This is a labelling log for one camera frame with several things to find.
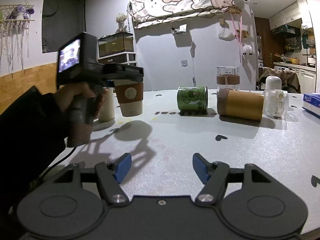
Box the white cup brown sleeve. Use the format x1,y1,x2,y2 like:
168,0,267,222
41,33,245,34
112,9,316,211
114,80,143,117

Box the black left sleeve forearm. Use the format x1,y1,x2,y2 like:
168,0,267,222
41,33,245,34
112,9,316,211
1,86,65,216

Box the glass cup cork band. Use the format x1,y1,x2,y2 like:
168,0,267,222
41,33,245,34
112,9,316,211
216,67,240,90

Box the left hand on gripper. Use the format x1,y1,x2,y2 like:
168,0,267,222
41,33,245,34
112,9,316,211
52,82,108,147

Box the glass fish tank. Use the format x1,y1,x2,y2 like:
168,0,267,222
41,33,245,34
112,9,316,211
98,31,134,57

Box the white cylindrical bottle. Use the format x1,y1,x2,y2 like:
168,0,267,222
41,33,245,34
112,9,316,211
98,87,115,122

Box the white drawer unit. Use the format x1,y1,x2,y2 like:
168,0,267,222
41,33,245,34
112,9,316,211
98,51,137,66

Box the dried flower vase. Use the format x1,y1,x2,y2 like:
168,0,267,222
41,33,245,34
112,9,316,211
116,12,127,33

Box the yellow bamboo tumbler lying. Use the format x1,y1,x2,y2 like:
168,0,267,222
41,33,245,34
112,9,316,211
217,89,264,121

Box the green printed mug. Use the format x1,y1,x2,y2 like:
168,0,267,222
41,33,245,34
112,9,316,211
177,86,208,112

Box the purple plush toy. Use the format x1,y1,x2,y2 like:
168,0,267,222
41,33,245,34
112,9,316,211
7,5,35,21

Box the clear baby bottle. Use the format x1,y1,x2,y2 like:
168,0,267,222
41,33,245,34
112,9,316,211
263,76,289,119

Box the patterned hanging blanket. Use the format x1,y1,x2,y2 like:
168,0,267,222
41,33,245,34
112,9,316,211
127,0,242,29

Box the brown draped chair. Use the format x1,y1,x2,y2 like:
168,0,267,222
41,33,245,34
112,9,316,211
258,67,301,94

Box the blue tissue box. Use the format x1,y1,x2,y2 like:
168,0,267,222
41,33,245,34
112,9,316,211
302,93,320,118

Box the white kitchen cabinets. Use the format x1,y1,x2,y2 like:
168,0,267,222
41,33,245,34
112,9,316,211
269,0,313,30

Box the black wall cloth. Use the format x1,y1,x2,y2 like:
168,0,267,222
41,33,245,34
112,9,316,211
42,0,86,53

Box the black cable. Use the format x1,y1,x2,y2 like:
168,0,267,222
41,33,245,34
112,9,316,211
39,146,77,178

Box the macrame wall hanging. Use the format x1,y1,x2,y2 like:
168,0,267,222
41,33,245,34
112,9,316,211
1,4,34,74

